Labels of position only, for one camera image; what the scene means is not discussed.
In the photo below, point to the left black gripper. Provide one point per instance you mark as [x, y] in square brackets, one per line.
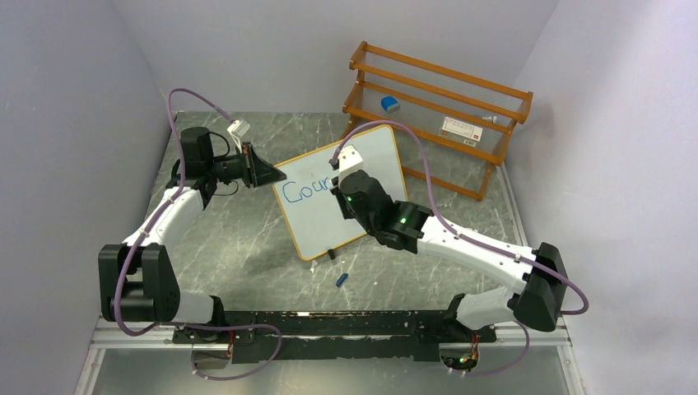
[257, 172]

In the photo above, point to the yellow framed whiteboard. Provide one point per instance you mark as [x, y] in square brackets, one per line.
[312, 214]

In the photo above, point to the blue marker cap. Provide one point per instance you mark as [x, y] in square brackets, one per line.
[341, 280]

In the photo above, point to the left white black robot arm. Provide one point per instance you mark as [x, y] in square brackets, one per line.
[137, 281]

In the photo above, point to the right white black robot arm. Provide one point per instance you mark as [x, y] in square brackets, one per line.
[531, 288]

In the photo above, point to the blue whiteboard eraser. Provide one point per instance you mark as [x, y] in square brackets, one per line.
[389, 104]

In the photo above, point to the orange wooden rack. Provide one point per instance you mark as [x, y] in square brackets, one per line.
[428, 93]

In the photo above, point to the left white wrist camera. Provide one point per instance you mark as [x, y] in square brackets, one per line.
[236, 130]

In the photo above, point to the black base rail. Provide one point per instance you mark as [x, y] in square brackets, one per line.
[294, 335]

